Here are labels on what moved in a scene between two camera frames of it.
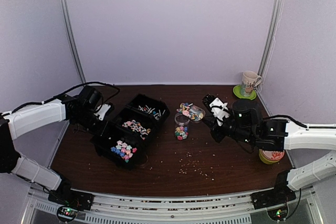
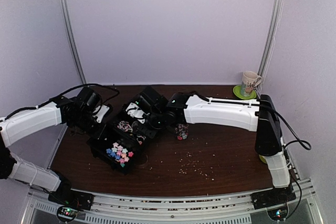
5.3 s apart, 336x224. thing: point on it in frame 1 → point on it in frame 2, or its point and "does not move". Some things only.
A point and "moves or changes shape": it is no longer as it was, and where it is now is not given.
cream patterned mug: (250, 79) does not move
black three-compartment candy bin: (126, 139) moves or changes shape
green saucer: (237, 91) does not move
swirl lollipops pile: (136, 127) → (125, 126)
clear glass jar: (181, 126) does not move
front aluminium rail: (116, 208) does not move
